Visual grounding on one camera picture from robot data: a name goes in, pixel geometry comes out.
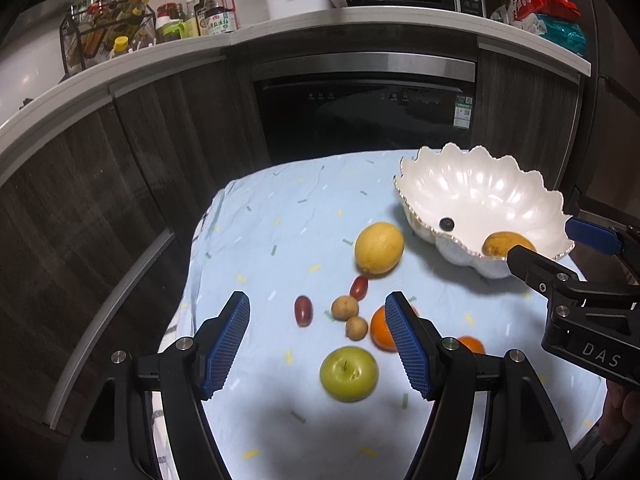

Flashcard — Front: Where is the brown longan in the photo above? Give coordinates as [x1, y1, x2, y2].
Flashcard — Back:
[345, 315, 369, 342]
[331, 295, 360, 322]

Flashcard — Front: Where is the large soy sauce bottle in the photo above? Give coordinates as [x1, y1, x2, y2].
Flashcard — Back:
[205, 0, 240, 37]

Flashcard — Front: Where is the red snack bag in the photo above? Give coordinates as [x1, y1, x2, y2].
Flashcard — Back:
[515, 0, 582, 21]

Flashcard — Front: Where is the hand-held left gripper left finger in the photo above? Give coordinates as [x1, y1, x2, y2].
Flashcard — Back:
[65, 290, 251, 480]

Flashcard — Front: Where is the green apple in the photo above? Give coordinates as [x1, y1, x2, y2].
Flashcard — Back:
[320, 346, 379, 403]

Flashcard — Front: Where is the dark glass door cabinet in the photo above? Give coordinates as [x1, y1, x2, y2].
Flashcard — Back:
[575, 0, 640, 221]

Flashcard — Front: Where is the yellow lemon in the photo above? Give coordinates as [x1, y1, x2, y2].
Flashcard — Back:
[354, 221, 405, 276]

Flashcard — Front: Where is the white kitchen countertop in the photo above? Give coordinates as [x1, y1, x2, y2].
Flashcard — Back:
[0, 5, 592, 181]

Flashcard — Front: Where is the light blue patterned tablecloth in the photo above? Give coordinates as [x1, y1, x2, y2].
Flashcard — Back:
[150, 149, 608, 480]

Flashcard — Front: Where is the group of condiment bottles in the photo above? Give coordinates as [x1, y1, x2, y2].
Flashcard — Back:
[60, 9, 157, 75]
[70, 0, 153, 68]

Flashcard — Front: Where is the person's right hand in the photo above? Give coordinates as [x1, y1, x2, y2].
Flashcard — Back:
[600, 379, 640, 447]

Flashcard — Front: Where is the green plastic jug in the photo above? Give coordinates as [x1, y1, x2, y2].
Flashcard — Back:
[156, 19, 200, 43]

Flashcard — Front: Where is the white shell-shaped bowl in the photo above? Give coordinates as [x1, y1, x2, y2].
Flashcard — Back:
[394, 142, 576, 279]

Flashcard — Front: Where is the dark wood kitchen cabinet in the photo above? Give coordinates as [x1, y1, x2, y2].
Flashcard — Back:
[0, 42, 583, 431]

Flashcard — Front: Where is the yellow-brown oval fruit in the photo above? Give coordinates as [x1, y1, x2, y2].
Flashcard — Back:
[481, 230, 537, 257]

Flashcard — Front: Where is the white box appliance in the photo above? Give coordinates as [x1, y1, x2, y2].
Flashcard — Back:
[266, 0, 333, 21]

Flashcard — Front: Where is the white plastic bag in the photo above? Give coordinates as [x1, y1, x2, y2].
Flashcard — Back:
[490, 0, 546, 36]

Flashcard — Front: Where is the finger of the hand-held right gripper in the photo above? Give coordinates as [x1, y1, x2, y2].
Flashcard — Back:
[565, 217, 640, 262]
[506, 244, 582, 302]

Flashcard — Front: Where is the black built-in dishwasher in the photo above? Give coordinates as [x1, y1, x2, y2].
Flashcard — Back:
[250, 52, 477, 166]

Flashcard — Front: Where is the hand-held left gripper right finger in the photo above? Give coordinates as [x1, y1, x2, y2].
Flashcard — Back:
[384, 290, 585, 480]

